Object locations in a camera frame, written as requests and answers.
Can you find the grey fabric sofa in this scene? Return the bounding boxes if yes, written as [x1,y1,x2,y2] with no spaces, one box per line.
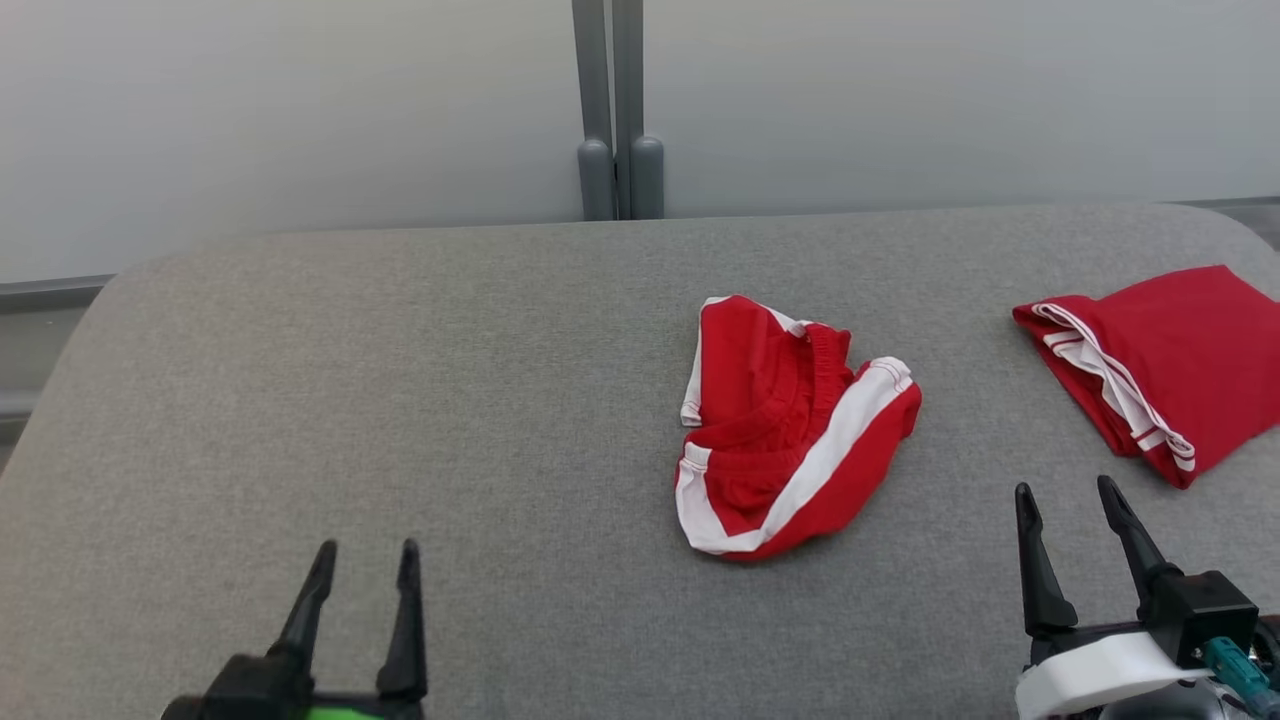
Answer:
[0,203,1280,720]

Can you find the red white-striped shorts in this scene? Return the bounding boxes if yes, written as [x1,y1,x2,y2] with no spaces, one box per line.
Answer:
[675,295,923,561]

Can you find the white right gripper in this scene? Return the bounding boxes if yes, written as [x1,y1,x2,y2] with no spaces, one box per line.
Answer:
[1014,474,1217,720]

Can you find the grey partition post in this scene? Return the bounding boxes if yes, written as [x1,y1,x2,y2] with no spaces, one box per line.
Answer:
[572,0,616,221]
[612,0,666,221]

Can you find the red Bulls 23 jersey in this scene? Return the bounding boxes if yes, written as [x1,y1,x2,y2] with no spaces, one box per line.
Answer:
[1012,264,1280,490]

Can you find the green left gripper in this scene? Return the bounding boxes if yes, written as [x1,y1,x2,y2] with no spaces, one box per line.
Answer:
[160,538,429,720]

